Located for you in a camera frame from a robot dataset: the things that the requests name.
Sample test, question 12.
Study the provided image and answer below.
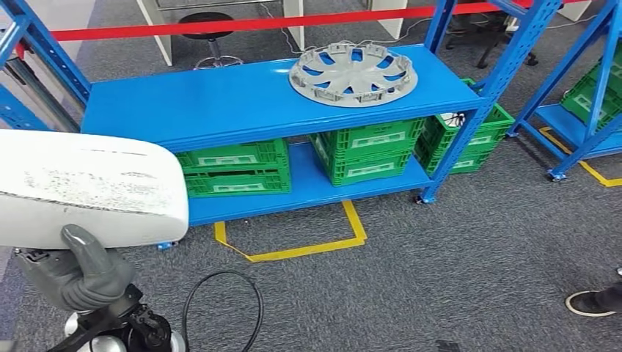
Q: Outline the white floor cable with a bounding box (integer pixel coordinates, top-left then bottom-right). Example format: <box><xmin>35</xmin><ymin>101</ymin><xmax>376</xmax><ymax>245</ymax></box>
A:
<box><xmin>257</xmin><ymin>2</ymin><xmax>439</xmax><ymax>55</ymax></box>

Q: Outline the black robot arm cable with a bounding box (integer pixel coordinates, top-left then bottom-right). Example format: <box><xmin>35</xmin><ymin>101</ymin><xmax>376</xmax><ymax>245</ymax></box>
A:
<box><xmin>180</xmin><ymin>271</ymin><xmax>264</xmax><ymax>352</ymax></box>

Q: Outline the black round stool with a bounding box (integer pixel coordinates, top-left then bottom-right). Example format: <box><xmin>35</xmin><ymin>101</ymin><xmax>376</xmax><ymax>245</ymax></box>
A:
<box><xmin>177</xmin><ymin>12</ymin><xmax>244</xmax><ymax>70</ymax></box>

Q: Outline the blue metal shelf rack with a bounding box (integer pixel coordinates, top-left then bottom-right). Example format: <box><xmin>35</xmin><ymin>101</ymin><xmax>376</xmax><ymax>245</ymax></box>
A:
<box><xmin>0</xmin><ymin>0</ymin><xmax>565</xmax><ymax>251</ymax></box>
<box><xmin>505</xmin><ymin>0</ymin><xmax>622</xmax><ymax>183</ymax></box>

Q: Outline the white desk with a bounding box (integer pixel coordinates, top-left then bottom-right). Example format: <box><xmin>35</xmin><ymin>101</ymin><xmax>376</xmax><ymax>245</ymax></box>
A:
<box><xmin>136</xmin><ymin>0</ymin><xmax>306</xmax><ymax>67</ymax></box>
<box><xmin>371</xmin><ymin>0</ymin><xmax>408</xmax><ymax>40</ymax></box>

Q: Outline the white plastic car part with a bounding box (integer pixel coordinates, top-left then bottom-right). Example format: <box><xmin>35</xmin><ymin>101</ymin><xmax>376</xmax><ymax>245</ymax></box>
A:
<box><xmin>0</xmin><ymin>128</ymin><xmax>189</xmax><ymax>249</ymax></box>

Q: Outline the grey wheel hubcap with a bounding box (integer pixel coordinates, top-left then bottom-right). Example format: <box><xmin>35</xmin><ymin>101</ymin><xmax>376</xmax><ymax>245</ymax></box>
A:
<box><xmin>288</xmin><ymin>42</ymin><xmax>419</xmax><ymax>109</ymax></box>

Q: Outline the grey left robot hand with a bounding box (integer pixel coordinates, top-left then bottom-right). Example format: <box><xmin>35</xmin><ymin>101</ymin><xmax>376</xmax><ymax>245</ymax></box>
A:
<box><xmin>14</xmin><ymin>224</ymin><xmax>137</xmax><ymax>315</ymax></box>

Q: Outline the black office chair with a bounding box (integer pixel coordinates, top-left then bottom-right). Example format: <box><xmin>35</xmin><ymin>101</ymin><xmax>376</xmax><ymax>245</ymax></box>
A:
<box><xmin>444</xmin><ymin>12</ymin><xmax>539</xmax><ymax>69</ymax></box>

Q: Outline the person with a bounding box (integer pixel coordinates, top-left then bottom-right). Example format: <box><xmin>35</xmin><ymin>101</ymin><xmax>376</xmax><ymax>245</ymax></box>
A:
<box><xmin>565</xmin><ymin>267</ymin><xmax>622</xmax><ymax>318</ymax></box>

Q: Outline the red barrier belt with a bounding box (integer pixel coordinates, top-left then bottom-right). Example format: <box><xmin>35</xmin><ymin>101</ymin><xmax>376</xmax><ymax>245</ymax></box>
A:
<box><xmin>48</xmin><ymin>0</ymin><xmax>589</xmax><ymax>43</ymax></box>

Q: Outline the green plastic crate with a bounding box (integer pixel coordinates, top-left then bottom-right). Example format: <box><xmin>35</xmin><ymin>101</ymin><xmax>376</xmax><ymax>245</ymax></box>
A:
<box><xmin>175</xmin><ymin>138</ymin><xmax>293</xmax><ymax>199</ymax></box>
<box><xmin>560</xmin><ymin>45</ymin><xmax>622</xmax><ymax>132</ymax></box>
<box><xmin>413</xmin><ymin>77</ymin><xmax>516</xmax><ymax>176</ymax></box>
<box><xmin>309</xmin><ymin>117</ymin><xmax>428</xmax><ymax>188</ymax></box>

